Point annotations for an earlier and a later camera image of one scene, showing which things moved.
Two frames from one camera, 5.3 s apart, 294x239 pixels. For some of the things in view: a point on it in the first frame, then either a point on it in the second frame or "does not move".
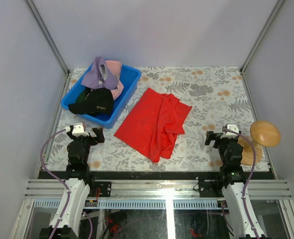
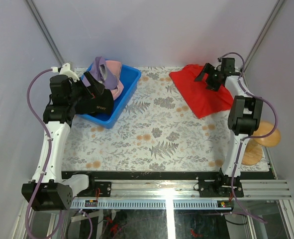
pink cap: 115,66 does not move
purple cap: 98,76 does not move
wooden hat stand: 262,134 does not move
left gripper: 100,138 → 95,86
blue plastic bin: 129,77 does not move
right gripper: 212,137 → 207,68
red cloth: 153,124 → 202,102
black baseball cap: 98,100 does not move
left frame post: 47,36 does not move
